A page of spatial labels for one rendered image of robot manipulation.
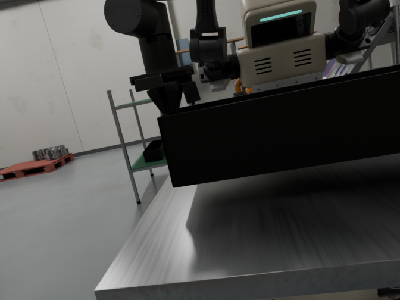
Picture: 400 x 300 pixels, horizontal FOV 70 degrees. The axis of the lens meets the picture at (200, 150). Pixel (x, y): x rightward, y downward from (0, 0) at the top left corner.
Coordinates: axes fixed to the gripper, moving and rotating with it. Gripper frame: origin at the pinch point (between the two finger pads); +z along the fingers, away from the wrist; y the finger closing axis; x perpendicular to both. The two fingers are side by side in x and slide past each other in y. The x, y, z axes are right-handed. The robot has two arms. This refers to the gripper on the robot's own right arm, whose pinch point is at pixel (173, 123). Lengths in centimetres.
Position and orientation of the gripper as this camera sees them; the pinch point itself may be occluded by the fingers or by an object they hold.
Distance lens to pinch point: 52.0
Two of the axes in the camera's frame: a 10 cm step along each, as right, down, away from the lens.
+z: 1.9, 9.6, 2.1
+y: 9.8, -1.6, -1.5
